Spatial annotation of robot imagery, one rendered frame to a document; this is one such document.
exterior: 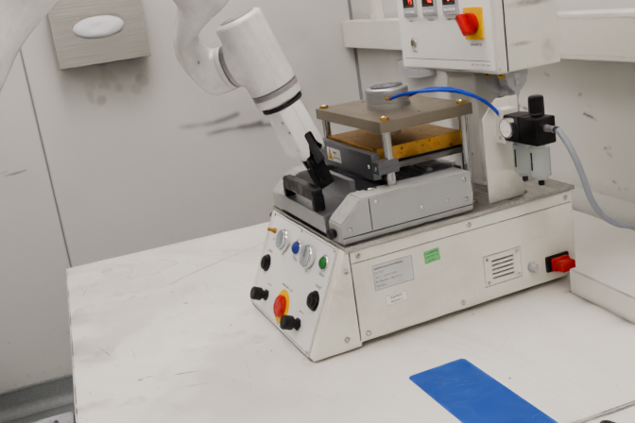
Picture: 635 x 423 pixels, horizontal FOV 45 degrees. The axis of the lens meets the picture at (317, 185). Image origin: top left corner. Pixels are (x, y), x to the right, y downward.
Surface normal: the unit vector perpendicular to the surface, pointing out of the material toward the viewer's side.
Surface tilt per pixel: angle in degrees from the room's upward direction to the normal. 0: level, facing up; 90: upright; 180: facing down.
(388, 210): 90
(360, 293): 90
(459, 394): 0
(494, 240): 90
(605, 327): 0
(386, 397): 0
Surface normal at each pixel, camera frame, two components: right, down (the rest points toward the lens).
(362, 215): 0.39, 0.17
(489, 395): -0.14, -0.96
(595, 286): -0.94, 0.21
